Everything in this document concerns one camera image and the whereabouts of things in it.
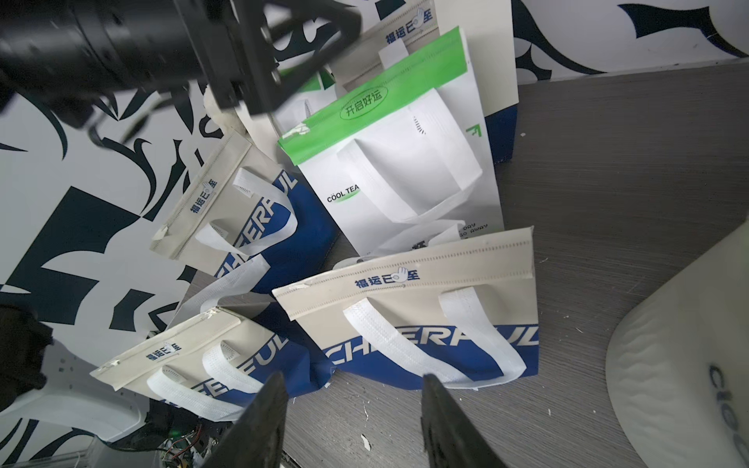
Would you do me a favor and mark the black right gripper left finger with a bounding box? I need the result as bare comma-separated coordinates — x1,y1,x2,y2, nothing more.
203,372,289,468

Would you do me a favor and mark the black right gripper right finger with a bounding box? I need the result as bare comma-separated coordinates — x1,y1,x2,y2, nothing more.
421,374,506,468

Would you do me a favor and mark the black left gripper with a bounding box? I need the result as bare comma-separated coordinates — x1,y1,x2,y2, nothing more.
175,1,362,114

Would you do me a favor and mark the blue white takeout bag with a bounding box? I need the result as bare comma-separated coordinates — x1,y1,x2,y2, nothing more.
90,253,335,423
273,227,540,390
331,1,519,163
150,132,339,294

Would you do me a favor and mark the blue white front takeout bag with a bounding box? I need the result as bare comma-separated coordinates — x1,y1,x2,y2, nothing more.
90,253,335,423

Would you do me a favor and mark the green white left takeout bag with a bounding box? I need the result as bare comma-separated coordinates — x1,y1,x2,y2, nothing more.
203,68,337,173

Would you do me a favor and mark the green white takeout bag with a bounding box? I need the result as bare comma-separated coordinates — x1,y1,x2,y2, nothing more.
277,25,505,259
203,68,337,173

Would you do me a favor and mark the green white right takeout bag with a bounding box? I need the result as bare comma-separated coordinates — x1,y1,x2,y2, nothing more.
277,25,505,259

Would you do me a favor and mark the cream ribbed trash bin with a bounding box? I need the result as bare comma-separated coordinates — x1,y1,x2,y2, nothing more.
606,224,748,467

